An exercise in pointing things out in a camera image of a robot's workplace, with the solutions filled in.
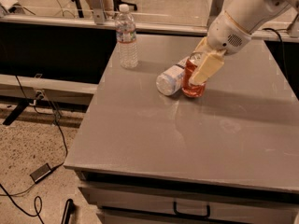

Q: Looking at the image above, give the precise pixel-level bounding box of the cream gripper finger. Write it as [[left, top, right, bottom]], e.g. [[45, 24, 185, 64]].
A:
[[189, 49, 225, 85], [194, 36, 212, 53]]

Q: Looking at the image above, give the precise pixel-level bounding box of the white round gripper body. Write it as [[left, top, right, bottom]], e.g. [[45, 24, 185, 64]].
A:
[[207, 11, 251, 55]]

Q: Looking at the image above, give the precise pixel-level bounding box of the red coke can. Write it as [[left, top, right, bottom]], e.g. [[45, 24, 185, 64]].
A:
[[181, 52, 206, 98]]

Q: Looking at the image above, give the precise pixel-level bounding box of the blue plastic bottle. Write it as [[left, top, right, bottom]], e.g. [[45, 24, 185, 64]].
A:
[[156, 57, 188, 96]]

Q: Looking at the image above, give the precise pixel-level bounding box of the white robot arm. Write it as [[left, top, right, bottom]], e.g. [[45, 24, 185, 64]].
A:
[[188, 0, 299, 85]]

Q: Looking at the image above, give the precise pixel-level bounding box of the upright clear water bottle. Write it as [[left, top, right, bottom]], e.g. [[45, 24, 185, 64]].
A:
[[115, 4, 138, 69]]

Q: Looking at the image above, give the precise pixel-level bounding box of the black tripod leg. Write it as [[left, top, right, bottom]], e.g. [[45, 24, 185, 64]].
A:
[[71, 0, 84, 18]]

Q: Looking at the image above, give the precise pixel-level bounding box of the grey cabinet drawer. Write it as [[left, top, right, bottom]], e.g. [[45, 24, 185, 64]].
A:
[[78, 181, 299, 224]]

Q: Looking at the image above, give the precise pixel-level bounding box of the black power adapter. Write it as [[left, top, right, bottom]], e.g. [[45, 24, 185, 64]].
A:
[[30, 163, 51, 183]]

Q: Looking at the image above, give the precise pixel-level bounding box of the black object on floor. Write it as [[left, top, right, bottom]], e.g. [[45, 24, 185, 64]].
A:
[[61, 199, 75, 224]]

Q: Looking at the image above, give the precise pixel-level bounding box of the right metal bracket post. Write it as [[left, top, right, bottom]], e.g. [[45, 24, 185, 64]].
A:
[[206, 0, 224, 27]]

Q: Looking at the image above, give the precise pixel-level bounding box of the metal bracket post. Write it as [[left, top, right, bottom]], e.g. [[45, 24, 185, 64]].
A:
[[206, 0, 224, 27], [90, 0, 106, 25]]

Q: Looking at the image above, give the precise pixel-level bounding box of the black cable at right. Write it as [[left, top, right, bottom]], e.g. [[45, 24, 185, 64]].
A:
[[262, 27, 291, 82]]

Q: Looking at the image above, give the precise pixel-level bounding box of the left metal bracket post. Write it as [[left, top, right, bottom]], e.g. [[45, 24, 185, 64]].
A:
[[90, 0, 106, 25]]

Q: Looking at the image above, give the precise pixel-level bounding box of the black drawer handle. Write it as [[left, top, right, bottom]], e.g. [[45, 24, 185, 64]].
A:
[[173, 202, 210, 219]]

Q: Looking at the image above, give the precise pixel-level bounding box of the black floor cable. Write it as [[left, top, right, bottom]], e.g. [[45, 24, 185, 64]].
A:
[[0, 75, 69, 224]]

